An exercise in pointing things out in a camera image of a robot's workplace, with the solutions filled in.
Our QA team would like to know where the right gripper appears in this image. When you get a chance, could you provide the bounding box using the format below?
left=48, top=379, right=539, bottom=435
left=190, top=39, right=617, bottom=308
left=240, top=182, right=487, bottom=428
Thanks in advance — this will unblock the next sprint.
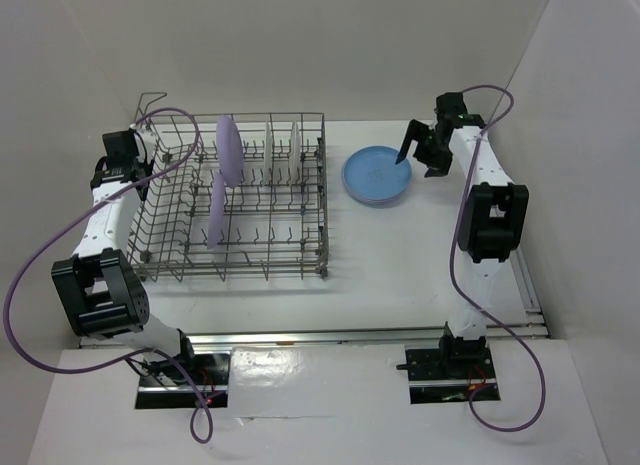
left=396, top=119, right=453, bottom=178

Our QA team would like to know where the pink plate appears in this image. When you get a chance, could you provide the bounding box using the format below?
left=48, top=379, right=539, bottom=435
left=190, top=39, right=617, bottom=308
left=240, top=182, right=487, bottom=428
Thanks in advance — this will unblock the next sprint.
left=353, top=196, right=401, bottom=207

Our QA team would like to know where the small purple plate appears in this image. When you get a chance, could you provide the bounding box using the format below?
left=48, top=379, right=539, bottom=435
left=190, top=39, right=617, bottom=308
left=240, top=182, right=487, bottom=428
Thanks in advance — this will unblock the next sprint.
left=207, top=171, right=226, bottom=250

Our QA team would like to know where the white plate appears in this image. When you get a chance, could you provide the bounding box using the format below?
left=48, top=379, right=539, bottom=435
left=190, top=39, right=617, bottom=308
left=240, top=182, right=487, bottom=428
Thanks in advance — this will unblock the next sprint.
left=289, top=122, right=302, bottom=185
left=262, top=121, right=274, bottom=186

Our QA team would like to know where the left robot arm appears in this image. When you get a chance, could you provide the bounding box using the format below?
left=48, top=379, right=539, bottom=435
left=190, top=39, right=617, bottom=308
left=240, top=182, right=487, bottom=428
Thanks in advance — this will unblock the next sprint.
left=51, top=129, right=198, bottom=384

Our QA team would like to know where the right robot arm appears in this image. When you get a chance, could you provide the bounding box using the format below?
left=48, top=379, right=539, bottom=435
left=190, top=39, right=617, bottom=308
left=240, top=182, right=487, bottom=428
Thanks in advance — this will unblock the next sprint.
left=395, top=91, right=529, bottom=377

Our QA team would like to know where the large purple plate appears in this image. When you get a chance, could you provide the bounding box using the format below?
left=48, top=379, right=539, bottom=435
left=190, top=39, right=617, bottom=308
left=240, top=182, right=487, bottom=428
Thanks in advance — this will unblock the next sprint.
left=216, top=115, right=244, bottom=188

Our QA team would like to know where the grey wire dish rack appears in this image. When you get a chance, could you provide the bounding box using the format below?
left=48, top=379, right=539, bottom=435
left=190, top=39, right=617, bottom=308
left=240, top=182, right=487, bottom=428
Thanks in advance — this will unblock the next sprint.
left=127, top=112, right=329, bottom=281

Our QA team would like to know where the aluminium rail front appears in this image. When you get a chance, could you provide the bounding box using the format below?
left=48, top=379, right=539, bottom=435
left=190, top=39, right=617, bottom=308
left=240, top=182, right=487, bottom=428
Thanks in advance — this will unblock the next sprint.
left=189, top=327, right=443, bottom=347

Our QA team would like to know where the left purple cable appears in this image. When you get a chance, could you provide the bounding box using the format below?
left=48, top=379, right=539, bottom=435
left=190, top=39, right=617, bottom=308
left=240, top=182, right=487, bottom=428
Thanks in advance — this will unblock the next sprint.
left=2, top=107, right=216, bottom=444

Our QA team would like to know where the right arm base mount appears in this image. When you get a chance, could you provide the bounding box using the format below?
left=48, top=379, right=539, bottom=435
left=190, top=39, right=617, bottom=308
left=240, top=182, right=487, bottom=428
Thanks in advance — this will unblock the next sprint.
left=395, top=348, right=501, bottom=405

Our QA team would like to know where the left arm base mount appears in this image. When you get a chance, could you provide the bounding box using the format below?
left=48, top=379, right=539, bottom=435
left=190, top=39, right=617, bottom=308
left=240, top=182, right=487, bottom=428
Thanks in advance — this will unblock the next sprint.
left=130, top=351, right=231, bottom=410

